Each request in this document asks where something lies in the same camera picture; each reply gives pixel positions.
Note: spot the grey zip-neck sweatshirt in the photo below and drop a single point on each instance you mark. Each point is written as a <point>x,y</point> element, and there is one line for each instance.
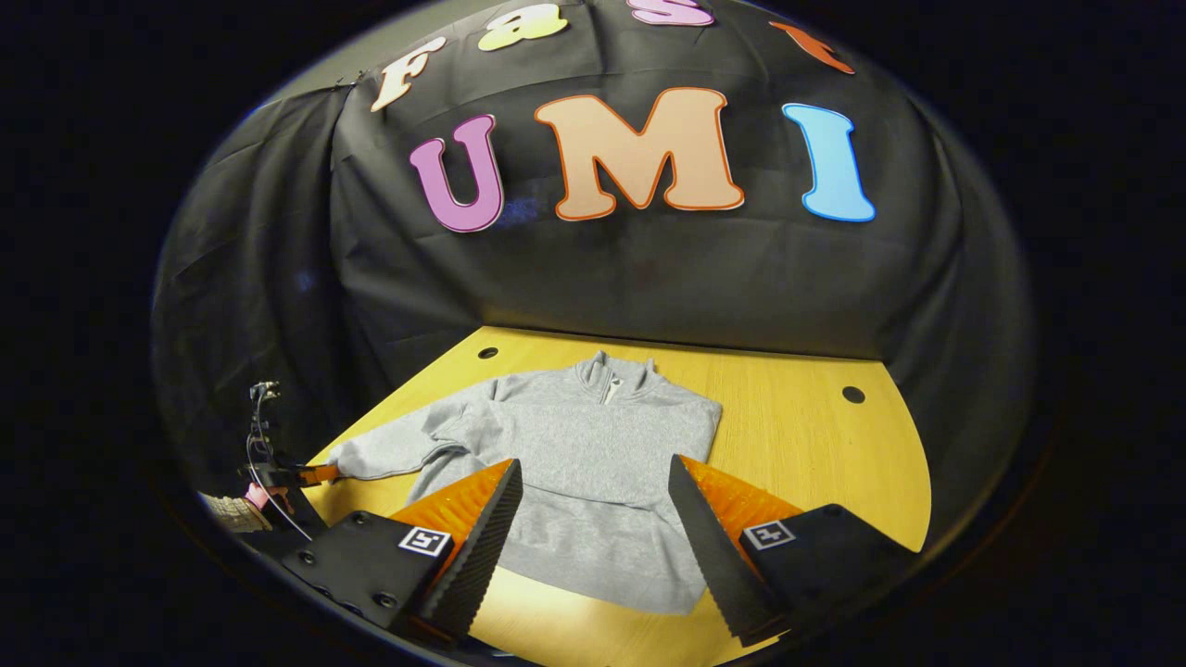
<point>593,463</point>

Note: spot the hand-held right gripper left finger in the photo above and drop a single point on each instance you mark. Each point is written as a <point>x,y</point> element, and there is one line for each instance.
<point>477,556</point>

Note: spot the black backdrop cloth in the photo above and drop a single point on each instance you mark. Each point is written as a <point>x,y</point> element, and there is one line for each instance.
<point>649,278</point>

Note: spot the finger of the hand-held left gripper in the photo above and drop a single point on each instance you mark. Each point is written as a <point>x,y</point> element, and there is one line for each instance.
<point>320,475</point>

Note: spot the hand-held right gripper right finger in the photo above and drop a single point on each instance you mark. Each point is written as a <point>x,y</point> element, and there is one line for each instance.
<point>713,556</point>

